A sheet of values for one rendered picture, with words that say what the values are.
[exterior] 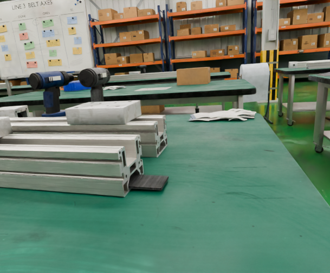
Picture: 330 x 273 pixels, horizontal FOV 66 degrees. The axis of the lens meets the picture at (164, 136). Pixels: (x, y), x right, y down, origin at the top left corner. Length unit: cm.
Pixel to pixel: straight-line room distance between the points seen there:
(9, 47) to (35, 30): 50
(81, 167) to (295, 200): 35
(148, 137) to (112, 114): 10
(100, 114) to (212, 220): 38
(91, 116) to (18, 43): 368
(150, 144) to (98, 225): 28
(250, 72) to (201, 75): 164
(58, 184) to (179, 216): 24
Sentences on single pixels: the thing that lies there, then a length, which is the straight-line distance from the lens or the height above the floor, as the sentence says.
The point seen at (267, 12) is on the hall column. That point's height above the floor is 186.
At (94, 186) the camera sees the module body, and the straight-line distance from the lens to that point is 47.
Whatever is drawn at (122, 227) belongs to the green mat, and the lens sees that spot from 38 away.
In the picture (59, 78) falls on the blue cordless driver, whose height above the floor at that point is 97.
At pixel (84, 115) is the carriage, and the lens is 66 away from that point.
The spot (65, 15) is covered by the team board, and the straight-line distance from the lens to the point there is 388.
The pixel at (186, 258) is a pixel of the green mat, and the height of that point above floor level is 78.
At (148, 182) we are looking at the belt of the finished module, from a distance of 47.
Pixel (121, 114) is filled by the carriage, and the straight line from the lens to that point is 61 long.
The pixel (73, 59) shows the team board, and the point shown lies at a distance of 381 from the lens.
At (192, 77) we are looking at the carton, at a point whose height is 85.
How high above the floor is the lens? 100
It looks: 16 degrees down
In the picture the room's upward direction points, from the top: 4 degrees counter-clockwise
